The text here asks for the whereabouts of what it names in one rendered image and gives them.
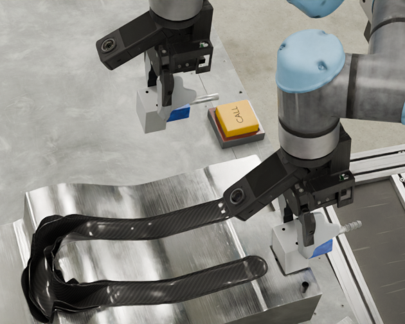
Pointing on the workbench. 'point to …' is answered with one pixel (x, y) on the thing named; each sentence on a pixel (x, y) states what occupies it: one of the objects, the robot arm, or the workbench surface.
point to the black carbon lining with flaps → (207, 278)
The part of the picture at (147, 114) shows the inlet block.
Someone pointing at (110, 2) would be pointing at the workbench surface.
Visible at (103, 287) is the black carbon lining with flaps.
